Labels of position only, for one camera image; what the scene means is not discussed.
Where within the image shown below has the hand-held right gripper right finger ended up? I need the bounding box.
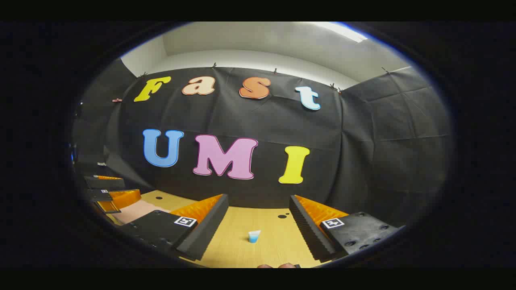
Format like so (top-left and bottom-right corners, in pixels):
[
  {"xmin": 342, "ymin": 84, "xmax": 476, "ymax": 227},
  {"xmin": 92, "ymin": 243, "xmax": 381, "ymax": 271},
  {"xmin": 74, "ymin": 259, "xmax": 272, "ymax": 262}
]
[{"xmin": 289, "ymin": 195, "xmax": 400, "ymax": 262}]

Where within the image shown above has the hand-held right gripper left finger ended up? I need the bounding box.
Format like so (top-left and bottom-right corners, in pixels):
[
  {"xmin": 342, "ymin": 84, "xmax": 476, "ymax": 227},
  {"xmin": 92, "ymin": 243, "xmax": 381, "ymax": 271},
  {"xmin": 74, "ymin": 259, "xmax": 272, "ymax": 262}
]
[{"xmin": 120, "ymin": 194, "xmax": 229, "ymax": 261}]

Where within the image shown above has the pink suitcase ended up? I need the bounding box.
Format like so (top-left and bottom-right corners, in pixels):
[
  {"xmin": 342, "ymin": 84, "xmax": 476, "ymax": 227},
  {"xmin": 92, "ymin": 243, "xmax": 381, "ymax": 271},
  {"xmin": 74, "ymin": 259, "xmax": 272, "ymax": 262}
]
[{"xmin": 106, "ymin": 200, "xmax": 172, "ymax": 225}]

